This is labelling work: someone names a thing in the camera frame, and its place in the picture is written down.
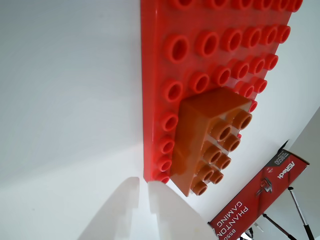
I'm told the red ASRock cardboard box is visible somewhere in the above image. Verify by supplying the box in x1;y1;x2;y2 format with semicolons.
207;139;311;240

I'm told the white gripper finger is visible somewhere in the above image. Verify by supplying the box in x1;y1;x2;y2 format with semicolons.
77;176;140;240
147;180;216;240

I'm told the red lego baseplate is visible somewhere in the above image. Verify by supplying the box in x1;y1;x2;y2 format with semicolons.
139;0;304;185

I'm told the black tripod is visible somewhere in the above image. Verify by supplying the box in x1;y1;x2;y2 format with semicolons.
261;186;317;240

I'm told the brown lego brick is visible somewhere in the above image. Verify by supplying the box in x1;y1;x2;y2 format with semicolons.
170;87;254;199

